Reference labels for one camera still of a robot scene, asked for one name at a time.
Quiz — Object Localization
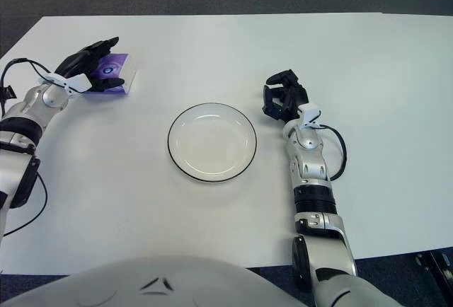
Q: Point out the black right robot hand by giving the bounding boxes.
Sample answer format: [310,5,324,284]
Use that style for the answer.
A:
[261,69,309,122]

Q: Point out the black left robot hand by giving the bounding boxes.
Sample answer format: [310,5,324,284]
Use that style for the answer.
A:
[55,37,125,93]

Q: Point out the purple tissue paper pack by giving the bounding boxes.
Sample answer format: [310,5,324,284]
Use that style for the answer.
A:
[84,52,138,95]

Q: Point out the white plate black rim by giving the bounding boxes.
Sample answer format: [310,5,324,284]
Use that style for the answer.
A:
[167,103,258,183]

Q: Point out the white left wrist connector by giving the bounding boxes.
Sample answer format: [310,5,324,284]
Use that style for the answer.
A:
[38,72,92,95]

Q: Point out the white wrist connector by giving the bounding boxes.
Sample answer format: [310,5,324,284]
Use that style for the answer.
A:
[38,72,92,95]
[299,103,322,126]

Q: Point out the white right wrist connector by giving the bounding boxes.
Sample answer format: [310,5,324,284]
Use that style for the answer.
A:
[299,103,322,126]

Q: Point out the grey robot torso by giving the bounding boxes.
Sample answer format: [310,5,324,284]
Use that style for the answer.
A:
[0,255,404,307]

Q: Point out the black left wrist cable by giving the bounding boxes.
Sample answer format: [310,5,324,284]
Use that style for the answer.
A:
[0,57,55,117]

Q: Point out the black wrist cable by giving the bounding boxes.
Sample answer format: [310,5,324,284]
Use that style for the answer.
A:
[0,57,55,117]
[314,124,347,182]

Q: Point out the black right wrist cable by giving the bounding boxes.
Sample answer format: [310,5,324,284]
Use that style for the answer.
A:
[314,124,347,182]

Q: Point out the black left elbow cable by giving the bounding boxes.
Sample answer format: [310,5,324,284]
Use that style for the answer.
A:
[0,171,49,238]

